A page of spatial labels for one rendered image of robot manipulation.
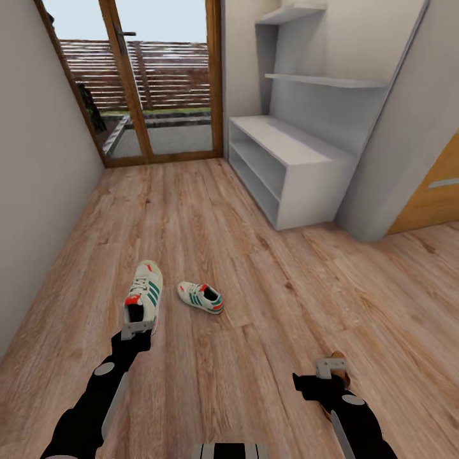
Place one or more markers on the sandal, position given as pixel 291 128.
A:
pixel 343 374

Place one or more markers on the gym shoe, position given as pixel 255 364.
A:
pixel 201 296
pixel 143 301

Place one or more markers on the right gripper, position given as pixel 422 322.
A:
pixel 313 388

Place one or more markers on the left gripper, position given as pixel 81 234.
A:
pixel 139 343

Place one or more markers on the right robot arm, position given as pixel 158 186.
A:
pixel 355 425

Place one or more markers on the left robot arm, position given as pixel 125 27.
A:
pixel 82 430

